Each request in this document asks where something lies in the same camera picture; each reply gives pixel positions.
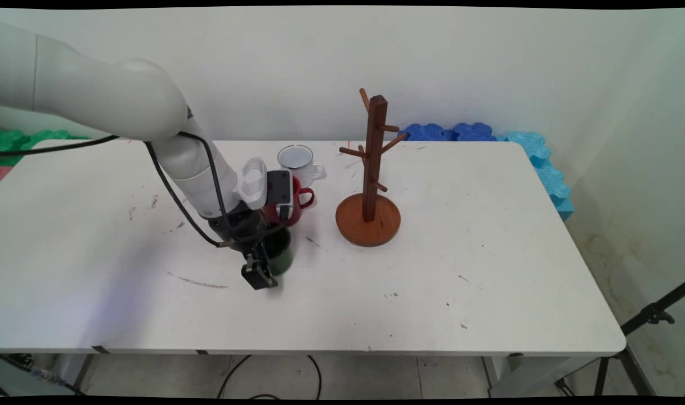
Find black tripod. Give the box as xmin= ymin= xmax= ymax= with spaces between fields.
xmin=554 ymin=282 xmax=685 ymax=397

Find red enamel mug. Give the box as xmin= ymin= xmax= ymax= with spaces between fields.
xmin=261 ymin=175 xmax=316 ymax=227

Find light blue foam mat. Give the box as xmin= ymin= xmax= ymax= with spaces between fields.
xmin=496 ymin=131 xmax=575 ymax=222

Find wooden mug tree stand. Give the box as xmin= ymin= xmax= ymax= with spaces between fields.
xmin=335 ymin=88 xmax=409 ymax=248

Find grey metal table leg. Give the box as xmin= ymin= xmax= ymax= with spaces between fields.
xmin=71 ymin=353 xmax=97 ymax=395

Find dark blue foam mat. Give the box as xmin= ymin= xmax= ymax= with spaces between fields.
xmin=400 ymin=123 xmax=498 ymax=142

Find black floor cable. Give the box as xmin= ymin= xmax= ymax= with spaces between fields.
xmin=217 ymin=354 xmax=323 ymax=401

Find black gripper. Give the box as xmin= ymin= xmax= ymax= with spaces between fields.
xmin=207 ymin=204 xmax=279 ymax=291

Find green foam mat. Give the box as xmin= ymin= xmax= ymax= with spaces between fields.
xmin=0 ymin=129 xmax=90 ymax=167

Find green enamel mug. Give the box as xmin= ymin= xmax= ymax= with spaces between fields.
xmin=260 ymin=224 xmax=295 ymax=277

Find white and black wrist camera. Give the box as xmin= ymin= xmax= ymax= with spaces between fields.
xmin=233 ymin=157 xmax=294 ymax=210

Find white enamel mug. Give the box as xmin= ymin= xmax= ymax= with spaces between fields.
xmin=277 ymin=145 xmax=326 ymax=188

